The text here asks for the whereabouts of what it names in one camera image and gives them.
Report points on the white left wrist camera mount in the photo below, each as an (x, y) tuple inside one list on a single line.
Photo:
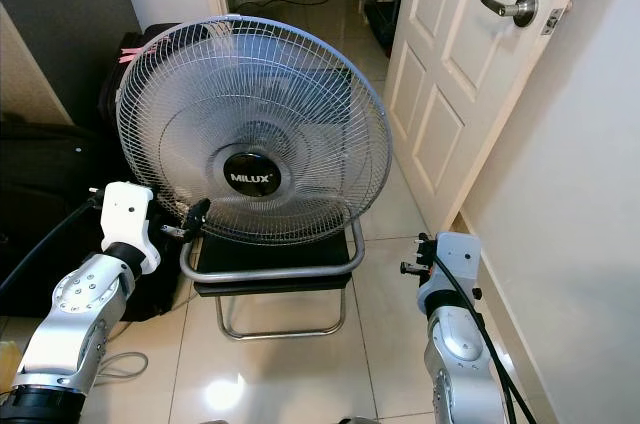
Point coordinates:
[(128, 209)]

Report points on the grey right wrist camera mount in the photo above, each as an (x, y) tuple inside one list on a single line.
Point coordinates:
[(455, 259)]

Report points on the black bag with pink ribbon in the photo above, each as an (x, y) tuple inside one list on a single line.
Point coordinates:
[(115, 84)]

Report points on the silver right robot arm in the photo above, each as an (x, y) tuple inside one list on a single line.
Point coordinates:
[(455, 354)]

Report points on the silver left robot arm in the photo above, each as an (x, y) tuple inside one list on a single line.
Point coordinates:
[(70, 314)]

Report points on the large black suitcase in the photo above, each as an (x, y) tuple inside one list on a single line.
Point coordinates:
[(40, 194)]

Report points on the yellow orange floor item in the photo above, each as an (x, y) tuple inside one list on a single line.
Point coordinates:
[(10, 364)]

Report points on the metal door latch plate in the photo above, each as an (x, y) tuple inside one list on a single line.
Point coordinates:
[(552, 21)]

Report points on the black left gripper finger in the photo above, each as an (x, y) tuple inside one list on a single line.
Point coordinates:
[(198, 212)]

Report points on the silver Milux fan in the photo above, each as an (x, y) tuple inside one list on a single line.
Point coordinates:
[(250, 176)]

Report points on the black chair with metal frame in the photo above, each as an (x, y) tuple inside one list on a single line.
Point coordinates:
[(280, 274)]

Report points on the white panel door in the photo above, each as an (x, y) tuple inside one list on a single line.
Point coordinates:
[(450, 74)]

